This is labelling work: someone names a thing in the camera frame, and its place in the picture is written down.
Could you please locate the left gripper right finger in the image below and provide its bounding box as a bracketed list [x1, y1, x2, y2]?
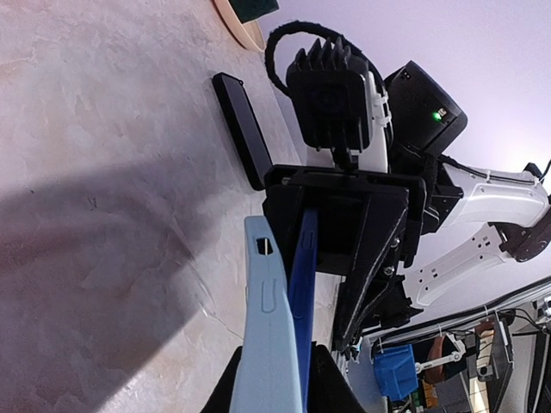
[307, 342, 367, 413]

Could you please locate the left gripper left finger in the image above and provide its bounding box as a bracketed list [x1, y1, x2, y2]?
[201, 346, 243, 413]

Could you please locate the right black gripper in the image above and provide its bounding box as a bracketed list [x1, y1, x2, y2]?
[263, 164, 427, 348]

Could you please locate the light blue phone case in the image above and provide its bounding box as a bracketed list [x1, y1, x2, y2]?
[229, 216, 303, 412]

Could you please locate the black phone blue edge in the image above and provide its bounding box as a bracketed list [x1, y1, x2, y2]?
[288, 208, 318, 412]

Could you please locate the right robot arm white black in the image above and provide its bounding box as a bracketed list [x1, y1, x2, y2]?
[263, 55, 550, 350]

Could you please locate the blue storage bin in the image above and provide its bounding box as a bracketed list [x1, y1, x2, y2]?
[374, 345, 418, 401]

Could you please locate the beige plate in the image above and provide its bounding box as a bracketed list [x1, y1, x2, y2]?
[214, 0, 266, 53]

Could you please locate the dark green cup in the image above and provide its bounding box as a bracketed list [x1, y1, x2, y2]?
[229, 0, 279, 23]

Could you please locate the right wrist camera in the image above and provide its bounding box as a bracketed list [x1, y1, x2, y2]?
[264, 21, 393, 173]

